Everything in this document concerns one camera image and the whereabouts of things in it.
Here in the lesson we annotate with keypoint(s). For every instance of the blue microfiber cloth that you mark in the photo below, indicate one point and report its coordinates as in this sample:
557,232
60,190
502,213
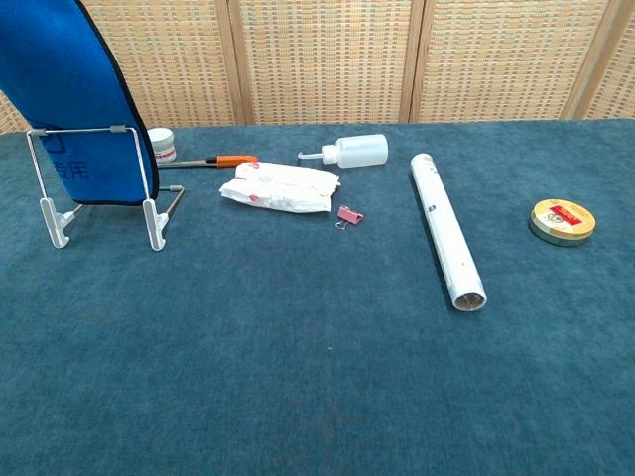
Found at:
59,99

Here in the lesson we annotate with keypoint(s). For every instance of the pink binder clip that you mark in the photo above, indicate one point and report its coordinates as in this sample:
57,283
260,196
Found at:
349,214

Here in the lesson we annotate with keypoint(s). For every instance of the white wet wipes packet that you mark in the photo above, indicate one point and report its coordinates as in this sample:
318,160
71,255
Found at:
283,186

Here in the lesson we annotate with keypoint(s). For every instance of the white plastic wash bottle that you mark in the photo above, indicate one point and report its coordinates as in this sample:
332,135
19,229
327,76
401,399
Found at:
362,150

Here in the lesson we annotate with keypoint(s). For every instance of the blue carpet table cover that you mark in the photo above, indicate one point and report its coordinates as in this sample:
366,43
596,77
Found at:
297,347

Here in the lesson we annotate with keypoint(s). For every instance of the white paper roll tube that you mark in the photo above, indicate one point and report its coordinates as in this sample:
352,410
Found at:
444,228

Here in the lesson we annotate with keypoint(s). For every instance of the woven bamboo folding screen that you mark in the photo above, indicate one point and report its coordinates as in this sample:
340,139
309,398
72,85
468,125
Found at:
322,59

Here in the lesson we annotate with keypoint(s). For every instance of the small white plastic jar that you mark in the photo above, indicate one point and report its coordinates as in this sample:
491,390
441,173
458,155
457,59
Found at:
164,144

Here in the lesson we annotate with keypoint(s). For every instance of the round yellow tin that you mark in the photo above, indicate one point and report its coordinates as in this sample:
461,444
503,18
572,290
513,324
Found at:
563,220

